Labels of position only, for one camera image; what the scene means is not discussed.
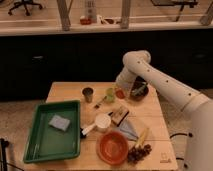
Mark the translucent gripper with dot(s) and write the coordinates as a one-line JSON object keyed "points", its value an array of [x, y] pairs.
{"points": [[126, 92]]}

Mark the orange apple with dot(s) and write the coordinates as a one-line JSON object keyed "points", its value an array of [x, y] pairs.
{"points": [[120, 94]]}

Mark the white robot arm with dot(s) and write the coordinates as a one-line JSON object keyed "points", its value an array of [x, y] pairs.
{"points": [[199, 148]]}

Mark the green plastic cup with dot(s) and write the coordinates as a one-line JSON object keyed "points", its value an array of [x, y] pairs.
{"points": [[110, 95]]}

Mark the white measuring cup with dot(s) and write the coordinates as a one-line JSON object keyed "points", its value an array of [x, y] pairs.
{"points": [[102, 122]]}

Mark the dark bowl with greens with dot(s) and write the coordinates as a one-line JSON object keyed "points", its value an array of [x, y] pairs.
{"points": [[139, 90]]}

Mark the wooden block brush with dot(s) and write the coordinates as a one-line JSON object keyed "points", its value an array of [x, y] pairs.
{"points": [[119, 115]]}

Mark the small dark brush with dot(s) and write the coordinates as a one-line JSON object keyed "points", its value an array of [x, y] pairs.
{"points": [[100, 102]]}

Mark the yellow banana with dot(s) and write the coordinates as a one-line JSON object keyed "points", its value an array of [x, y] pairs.
{"points": [[142, 138]]}

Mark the orange plastic bowl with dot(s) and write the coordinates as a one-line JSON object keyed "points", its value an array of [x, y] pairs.
{"points": [[112, 148]]}

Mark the purple grape bunch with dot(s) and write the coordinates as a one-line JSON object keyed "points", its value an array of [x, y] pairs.
{"points": [[136, 154]]}

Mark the blue sponge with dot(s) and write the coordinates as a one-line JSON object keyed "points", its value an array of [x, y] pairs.
{"points": [[59, 122]]}

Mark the red object on floor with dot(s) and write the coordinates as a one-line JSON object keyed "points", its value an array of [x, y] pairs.
{"points": [[85, 21]]}

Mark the green plastic tray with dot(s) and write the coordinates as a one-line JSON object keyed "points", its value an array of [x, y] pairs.
{"points": [[46, 143]]}

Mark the black office chair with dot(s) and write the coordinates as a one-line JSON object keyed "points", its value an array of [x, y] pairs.
{"points": [[24, 3]]}

